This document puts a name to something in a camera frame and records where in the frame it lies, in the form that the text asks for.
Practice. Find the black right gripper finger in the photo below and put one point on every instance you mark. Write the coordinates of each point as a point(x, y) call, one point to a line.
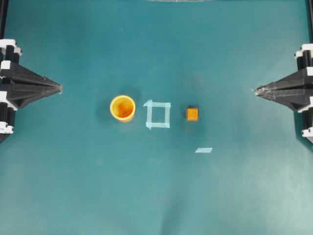
point(295, 80)
point(294, 99)

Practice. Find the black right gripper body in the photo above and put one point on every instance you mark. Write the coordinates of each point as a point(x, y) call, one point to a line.
point(304, 59)

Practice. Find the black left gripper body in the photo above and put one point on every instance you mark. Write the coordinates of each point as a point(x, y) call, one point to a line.
point(9, 58)

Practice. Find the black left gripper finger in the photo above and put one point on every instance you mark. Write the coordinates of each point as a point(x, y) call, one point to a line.
point(20, 95)
point(22, 75)

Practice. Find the yellow orange plastic cup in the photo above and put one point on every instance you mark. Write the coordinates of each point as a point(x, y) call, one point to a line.
point(122, 108)

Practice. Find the orange cube block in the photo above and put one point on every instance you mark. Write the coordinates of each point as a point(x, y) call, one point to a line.
point(192, 114)

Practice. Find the light blue tape strip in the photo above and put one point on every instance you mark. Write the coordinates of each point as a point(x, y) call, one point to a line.
point(204, 150)

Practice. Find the light blue tape square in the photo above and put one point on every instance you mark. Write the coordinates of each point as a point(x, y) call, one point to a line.
point(158, 114)

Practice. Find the black left frame post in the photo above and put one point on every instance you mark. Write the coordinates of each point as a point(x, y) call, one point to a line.
point(3, 16)

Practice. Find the black frame post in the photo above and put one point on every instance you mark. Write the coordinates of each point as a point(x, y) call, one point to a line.
point(3, 16)
point(309, 7)

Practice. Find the black right frame post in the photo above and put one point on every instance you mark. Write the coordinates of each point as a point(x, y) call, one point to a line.
point(309, 7)

